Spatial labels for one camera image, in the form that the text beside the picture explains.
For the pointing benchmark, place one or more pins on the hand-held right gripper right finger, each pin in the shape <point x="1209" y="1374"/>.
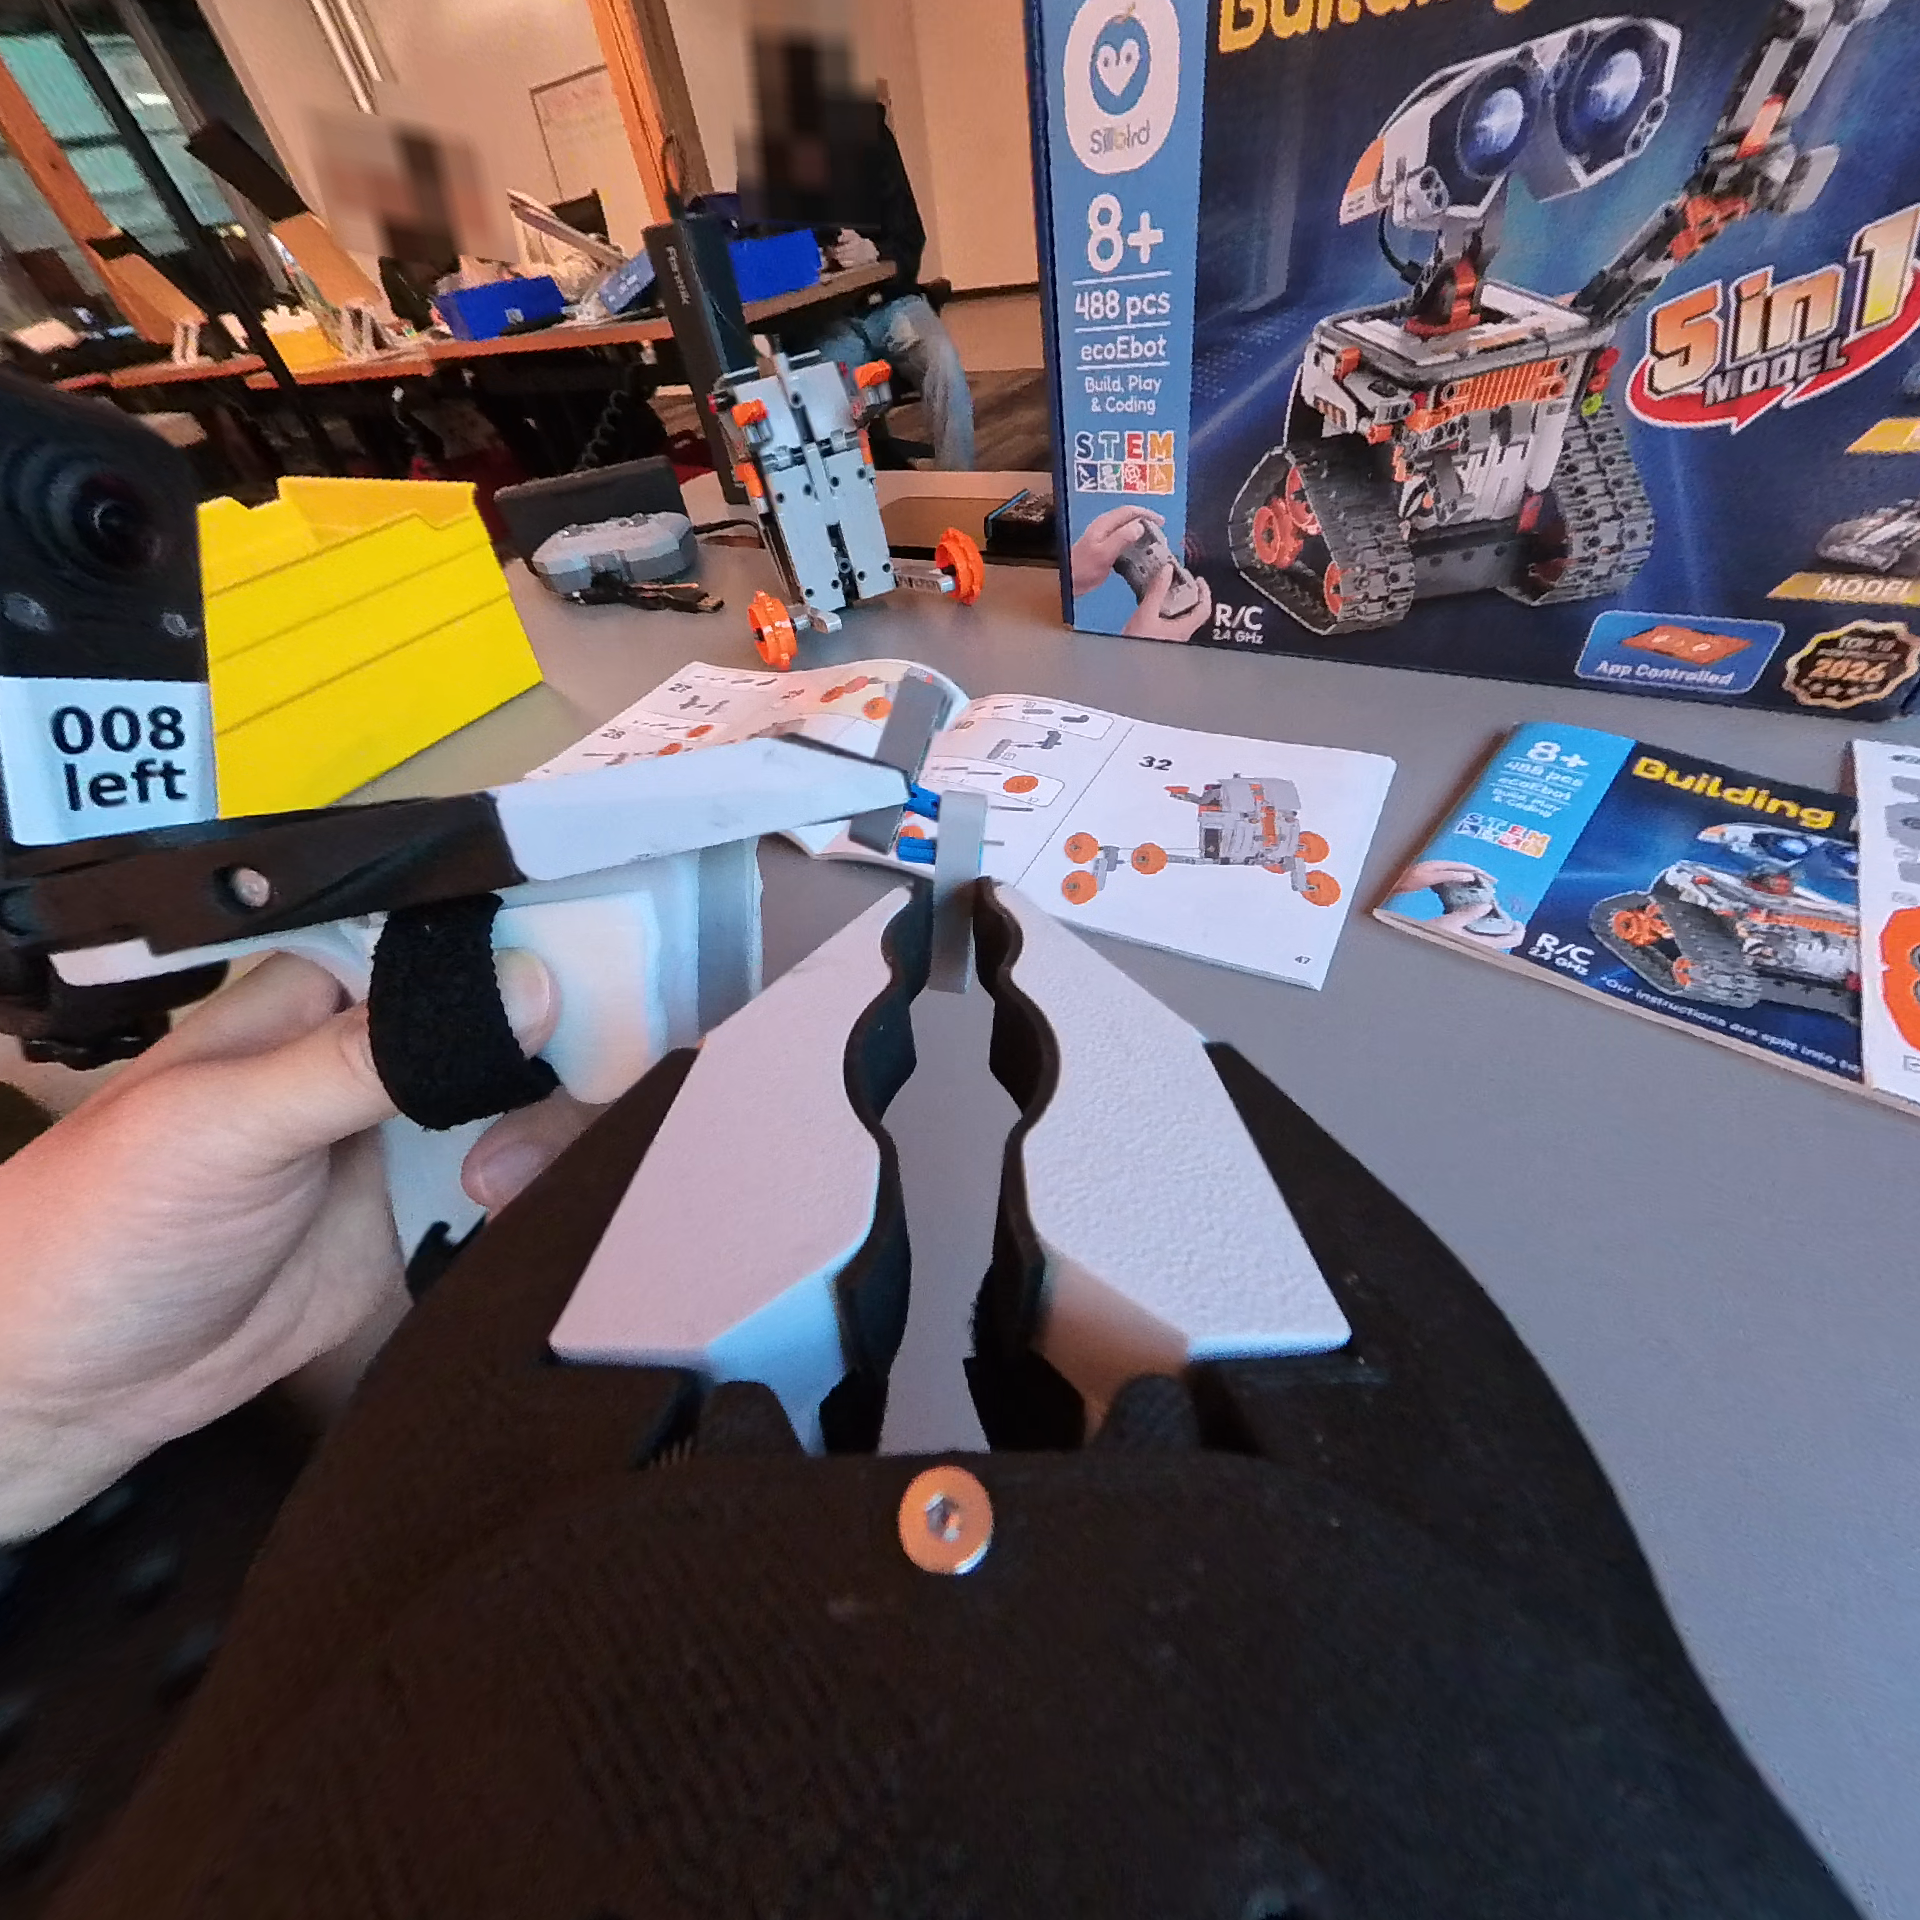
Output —
<point x="1185" y="1201"/>

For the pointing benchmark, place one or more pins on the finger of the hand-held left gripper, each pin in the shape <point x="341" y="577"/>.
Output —
<point x="675" y="803"/>

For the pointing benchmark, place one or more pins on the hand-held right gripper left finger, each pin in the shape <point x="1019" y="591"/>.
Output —
<point x="718" y="1201"/>

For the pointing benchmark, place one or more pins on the grey holed beam with blue pin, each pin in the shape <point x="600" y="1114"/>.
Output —
<point x="904" y="720"/>

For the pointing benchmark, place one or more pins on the short grey toy beam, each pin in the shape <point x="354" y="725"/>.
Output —
<point x="956" y="901"/>

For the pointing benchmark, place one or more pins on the grey desk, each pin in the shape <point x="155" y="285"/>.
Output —
<point x="1575" y="1350"/>

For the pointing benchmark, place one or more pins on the person's left hand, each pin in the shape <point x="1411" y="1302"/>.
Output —
<point x="194" y="1232"/>

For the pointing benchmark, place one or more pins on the orange toy gear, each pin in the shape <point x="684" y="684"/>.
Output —
<point x="773" y="628"/>
<point x="956" y="567"/>

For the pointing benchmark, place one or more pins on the grey battery motor unit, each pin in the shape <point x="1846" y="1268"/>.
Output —
<point x="615" y="548"/>

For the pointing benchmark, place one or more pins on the yellow plastic bin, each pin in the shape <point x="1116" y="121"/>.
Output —
<point x="360" y="647"/>

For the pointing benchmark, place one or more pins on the black flat case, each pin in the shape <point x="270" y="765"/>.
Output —
<point x="585" y="496"/>

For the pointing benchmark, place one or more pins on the partly built toy robot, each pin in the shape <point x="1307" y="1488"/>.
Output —
<point x="816" y="482"/>

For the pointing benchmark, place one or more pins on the open white instruction booklet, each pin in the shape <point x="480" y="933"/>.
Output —
<point x="1138" y="840"/>

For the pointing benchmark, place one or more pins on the small black box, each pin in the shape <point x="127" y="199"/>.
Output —
<point x="1019" y="526"/>

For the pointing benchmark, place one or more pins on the black upright device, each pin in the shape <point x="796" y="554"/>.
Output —
<point x="698" y="331"/>

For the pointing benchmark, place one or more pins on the long wooden work table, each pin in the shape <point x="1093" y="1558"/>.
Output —
<point x="524" y="343"/>

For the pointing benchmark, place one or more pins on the blue plastic bin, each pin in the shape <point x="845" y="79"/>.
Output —
<point x="502" y="309"/>
<point x="773" y="268"/>

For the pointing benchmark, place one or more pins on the blue instruction booklet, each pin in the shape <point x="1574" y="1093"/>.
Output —
<point x="1620" y="884"/>

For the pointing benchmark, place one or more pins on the robot sticker sheet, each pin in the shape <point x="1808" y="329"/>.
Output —
<point x="1888" y="931"/>

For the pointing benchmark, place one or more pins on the robot kit box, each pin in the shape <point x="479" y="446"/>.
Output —
<point x="1501" y="374"/>

